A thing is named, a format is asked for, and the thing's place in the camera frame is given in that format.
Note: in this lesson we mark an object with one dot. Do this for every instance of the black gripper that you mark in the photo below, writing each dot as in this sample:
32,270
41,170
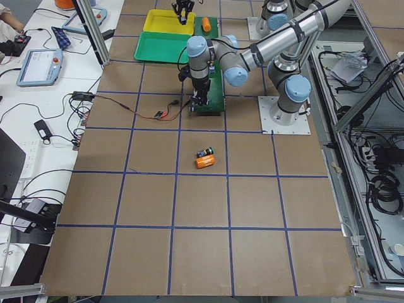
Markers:
182,8
201,84

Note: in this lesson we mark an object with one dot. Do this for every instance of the plain orange cylinder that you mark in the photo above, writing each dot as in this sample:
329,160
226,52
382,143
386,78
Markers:
206,25

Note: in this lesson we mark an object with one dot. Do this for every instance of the green push button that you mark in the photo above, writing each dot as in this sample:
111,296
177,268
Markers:
205,152

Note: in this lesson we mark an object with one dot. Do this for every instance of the orange cylinder with label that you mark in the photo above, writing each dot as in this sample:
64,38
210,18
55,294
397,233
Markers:
205,161

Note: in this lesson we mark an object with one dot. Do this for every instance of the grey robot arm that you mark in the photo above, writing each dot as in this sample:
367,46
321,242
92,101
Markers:
270,11
284,49

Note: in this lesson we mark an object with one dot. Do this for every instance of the green conveyor belt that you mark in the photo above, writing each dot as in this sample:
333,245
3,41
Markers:
216,99

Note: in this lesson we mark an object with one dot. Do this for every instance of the yellow plastic tray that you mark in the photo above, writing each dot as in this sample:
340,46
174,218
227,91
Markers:
165,21

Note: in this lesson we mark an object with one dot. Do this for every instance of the green plastic tray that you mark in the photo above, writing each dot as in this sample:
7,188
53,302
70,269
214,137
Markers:
162,47

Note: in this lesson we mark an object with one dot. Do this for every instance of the black power adapter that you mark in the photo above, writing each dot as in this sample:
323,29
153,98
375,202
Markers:
83,96

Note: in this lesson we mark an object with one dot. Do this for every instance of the white power strip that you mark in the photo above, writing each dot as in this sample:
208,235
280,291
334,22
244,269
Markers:
32,149

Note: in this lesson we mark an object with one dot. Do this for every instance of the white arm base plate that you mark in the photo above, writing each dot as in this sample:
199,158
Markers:
254,23
276,121

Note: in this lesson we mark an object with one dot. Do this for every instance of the aluminium frame post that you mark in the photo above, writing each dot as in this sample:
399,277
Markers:
87,18

